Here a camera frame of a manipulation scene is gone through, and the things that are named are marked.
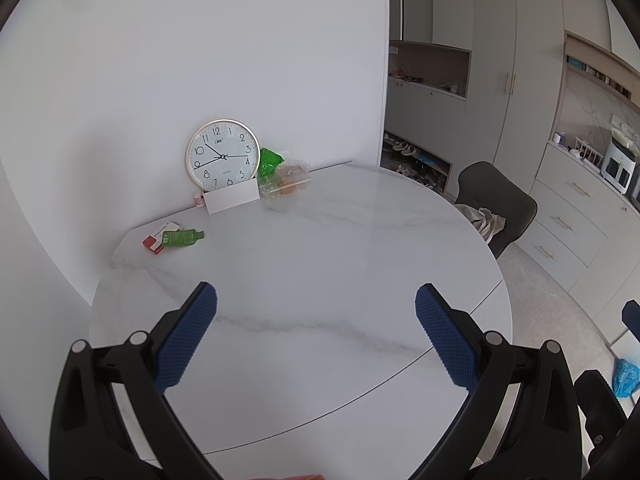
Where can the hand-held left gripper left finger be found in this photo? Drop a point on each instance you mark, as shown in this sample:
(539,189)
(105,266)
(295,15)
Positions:
(185,340)

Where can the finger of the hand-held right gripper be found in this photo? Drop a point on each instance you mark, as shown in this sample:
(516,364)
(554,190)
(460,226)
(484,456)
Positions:
(632,317)
(597,395)

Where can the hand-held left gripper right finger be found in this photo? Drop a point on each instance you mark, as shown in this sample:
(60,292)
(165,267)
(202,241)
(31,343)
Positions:
(447,340)

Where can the blue plastic bag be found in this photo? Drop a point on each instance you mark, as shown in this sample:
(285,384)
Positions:
(626,377)

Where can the red and white box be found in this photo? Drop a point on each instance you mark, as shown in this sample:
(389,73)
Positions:
(152,244)

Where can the green bottle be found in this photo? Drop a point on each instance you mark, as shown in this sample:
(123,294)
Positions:
(180,238)

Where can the beige cloth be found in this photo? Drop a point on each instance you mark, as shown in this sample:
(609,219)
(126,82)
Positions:
(487,222)

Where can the grey drawer cabinet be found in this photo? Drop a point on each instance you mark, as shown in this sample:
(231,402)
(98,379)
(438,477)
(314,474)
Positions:
(570,210)

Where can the small pink box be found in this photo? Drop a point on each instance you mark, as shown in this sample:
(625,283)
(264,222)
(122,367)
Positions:
(199,199)

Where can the white countertop oven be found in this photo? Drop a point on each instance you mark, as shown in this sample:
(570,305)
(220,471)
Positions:
(617,170)

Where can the white card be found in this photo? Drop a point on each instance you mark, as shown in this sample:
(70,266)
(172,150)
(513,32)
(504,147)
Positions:
(232,197)

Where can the dark grey chair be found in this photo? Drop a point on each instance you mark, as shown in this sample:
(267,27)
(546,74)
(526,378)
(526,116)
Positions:
(500,190)

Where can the white dish rack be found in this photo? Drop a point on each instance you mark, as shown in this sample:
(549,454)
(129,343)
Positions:
(587,155)

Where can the clear plastic food container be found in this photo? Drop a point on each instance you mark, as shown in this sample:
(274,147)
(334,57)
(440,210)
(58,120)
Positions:
(290,180)

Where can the row of shoes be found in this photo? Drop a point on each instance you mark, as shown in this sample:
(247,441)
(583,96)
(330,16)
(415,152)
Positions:
(407,150)

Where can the green plastic bag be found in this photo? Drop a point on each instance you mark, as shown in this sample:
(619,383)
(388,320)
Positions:
(270,160)

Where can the tall grey cabinet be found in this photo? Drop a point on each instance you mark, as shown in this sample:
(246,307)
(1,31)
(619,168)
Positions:
(490,125)

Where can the round white wall clock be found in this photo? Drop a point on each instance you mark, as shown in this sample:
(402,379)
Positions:
(222,157)

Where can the wall shelf with books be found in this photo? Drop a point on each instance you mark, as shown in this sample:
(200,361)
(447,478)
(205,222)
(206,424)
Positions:
(595,67)

